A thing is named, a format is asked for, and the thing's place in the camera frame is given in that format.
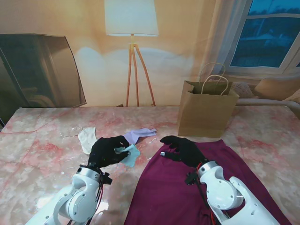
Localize knitted beige pillow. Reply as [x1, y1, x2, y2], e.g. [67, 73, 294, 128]
[231, 82, 256, 98]

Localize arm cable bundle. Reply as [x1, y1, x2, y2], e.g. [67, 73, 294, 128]
[198, 180, 225, 225]
[67, 173, 106, 225]

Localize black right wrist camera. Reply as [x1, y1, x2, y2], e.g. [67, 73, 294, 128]
[185, 172, 200, 186]

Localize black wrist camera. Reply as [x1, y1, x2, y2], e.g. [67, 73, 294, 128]
[102, 172, 113, 185]
[185, 172, 200, 186]

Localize smooth beige cushion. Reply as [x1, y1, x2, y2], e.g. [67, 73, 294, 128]
[254, 77, 300, 100]

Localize kraft paper bag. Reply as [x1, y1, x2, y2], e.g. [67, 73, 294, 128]
[177, 62, 240, 138]

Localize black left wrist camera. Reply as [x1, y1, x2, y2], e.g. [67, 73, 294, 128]
[102, 172, 113, 185]

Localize light blue sock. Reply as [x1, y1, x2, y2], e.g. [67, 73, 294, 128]
[114, 143, 141, 168]

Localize cream white sock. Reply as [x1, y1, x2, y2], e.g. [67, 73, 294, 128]
[78, 127, 97, 155]

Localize white shade tripod floor lamp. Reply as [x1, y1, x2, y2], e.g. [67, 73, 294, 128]
[104, 0, 159, 107]

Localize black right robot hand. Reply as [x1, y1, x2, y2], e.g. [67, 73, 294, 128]
[159, 135, 209, 168]

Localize sheer beige curtain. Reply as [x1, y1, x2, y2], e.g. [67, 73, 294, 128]
[191, 0, 254, 78]

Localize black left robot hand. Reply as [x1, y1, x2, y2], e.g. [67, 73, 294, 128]
[88, 135, 131, 168]

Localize maroon shorts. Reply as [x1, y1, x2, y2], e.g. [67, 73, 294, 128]
[123, 139, 293, 225]

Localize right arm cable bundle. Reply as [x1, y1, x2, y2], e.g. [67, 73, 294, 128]
[198, 180, 225, 225]

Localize beige sofa frame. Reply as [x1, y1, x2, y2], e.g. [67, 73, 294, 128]
[235, 97, 300, 112]

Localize dark framed mirror panel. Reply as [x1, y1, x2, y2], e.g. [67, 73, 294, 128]
[0, 33, 87, 108]

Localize white framed window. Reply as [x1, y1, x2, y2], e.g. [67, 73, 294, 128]
[228, 0, 300, 70]

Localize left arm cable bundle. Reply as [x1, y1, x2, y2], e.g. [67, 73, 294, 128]
[67, 173, 106, 225]

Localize lavender sock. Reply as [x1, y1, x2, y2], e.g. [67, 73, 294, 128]
[123, 127, 158, 145]

